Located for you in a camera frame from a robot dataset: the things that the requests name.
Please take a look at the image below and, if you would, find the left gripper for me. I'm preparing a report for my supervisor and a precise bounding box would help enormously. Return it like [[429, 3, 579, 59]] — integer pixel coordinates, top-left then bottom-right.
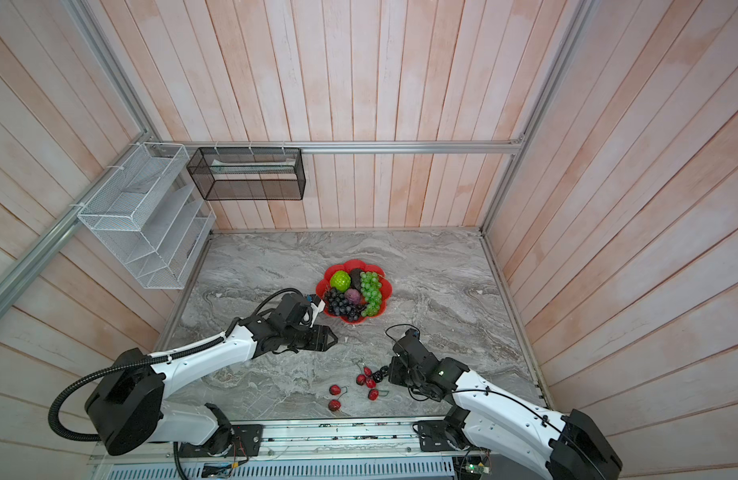
[[282, 324, 340, 352]]

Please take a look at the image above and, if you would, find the black grape bunch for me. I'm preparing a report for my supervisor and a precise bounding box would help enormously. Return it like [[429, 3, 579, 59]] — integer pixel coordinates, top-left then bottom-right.
[[325, 287, 363, 323]]

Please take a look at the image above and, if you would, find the red cherry cluster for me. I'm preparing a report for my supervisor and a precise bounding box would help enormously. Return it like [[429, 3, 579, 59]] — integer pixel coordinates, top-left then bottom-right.
[[352, 359, 389, 401]]

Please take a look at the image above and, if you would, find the purple fig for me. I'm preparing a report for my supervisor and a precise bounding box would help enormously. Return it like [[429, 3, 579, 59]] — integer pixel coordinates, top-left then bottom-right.
[[345, 288, 363, 305]]

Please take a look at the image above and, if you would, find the green custard apple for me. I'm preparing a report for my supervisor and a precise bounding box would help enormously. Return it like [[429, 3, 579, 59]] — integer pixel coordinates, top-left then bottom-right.
[[330, 270, 352, 293]]

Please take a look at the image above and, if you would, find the dark avocado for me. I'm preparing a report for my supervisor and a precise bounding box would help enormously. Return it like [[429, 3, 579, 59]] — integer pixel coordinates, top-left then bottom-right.
[[349, 268, 365, 290]]

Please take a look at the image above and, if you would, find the green grape bunch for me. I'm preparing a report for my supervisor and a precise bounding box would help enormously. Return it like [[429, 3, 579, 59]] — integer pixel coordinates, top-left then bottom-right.
[[360, 271, 383, 317]]

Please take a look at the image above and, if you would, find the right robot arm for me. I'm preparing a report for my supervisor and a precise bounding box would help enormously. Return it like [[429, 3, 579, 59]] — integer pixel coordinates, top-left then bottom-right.
[[389, 328, 623, 479]]

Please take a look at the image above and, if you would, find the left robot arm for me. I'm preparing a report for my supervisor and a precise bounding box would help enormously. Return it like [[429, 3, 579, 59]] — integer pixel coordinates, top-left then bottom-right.
[[48, 288, 338, 456]]

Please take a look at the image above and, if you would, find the red flower-shaped fruit bowl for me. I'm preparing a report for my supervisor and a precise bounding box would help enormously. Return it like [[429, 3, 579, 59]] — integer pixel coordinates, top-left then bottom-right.
[[316, 259, 393, 324]]

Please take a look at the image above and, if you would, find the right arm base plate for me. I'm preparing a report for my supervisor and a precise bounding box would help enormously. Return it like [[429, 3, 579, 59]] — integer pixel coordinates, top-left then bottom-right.
[[412, 420, 471, 452]]

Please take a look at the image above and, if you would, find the aluminium mounting rail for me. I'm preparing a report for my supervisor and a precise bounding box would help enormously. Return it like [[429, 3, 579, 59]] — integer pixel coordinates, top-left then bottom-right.
[[89, 412, 588, 466]]

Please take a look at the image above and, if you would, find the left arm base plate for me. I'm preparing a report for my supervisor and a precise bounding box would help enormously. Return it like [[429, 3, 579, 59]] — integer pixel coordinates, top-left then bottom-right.
[[178, 424, 264, 459]]

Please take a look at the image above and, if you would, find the black wire mesh basket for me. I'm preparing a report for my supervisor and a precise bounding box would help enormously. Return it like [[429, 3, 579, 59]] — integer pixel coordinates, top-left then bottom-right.
[[187, 146, 307, 201]]

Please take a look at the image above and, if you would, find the white wire mesh shelf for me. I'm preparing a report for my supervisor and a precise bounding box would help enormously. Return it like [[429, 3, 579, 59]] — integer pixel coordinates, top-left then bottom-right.
[[79, 142, 216, 290]]

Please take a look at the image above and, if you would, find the aluminium frame bar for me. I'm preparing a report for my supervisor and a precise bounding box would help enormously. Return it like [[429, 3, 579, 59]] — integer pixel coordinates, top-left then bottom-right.
[[180, 140, 524, 155]]

